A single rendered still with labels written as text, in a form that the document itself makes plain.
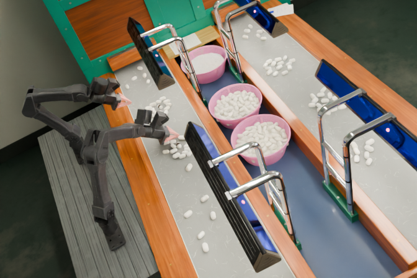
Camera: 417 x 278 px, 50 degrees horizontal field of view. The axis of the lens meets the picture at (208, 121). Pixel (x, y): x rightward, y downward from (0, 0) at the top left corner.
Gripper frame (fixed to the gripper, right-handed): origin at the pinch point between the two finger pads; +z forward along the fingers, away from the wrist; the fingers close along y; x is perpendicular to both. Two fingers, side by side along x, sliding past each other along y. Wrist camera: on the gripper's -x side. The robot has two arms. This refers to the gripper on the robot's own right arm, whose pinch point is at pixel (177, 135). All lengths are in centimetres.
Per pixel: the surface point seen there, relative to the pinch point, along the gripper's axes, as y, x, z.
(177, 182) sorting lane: -26.0, 7.3, -5.7
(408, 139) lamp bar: -85, -64, 23
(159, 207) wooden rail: -36.4, 12.4, -15.6
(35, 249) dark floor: 45, 129, -35
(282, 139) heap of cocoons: -30, -24, 32
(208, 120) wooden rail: -0.7, -11.2, 12.2
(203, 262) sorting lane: -67, 10, -8
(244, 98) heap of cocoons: 5.4, -23.2, 29.9
